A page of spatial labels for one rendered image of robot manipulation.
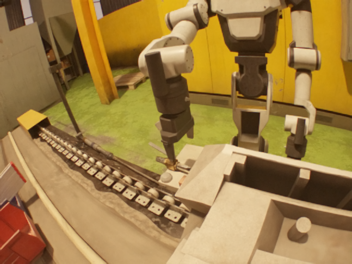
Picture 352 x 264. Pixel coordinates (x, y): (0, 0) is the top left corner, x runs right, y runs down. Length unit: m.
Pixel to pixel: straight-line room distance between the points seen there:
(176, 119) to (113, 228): 0.40
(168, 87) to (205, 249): 0.33
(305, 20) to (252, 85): 0.34
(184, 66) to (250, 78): 0.39
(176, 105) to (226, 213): 0.26
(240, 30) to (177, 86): 0.39
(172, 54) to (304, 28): 0.53
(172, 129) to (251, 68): 0.41
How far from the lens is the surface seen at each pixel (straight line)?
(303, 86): 0.74
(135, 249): 0.57
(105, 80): 3.96
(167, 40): 0.50
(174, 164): 0.62
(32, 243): 0.70
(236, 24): 0.73
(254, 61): 0.73
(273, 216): 0.37
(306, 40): 0.76
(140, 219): 0.62
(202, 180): 0.37
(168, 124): 0.46
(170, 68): 0.41
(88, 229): 0.67
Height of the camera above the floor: 1.25
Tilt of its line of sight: 33 degrees down
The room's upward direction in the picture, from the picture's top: 11 degrees counter-clockwise
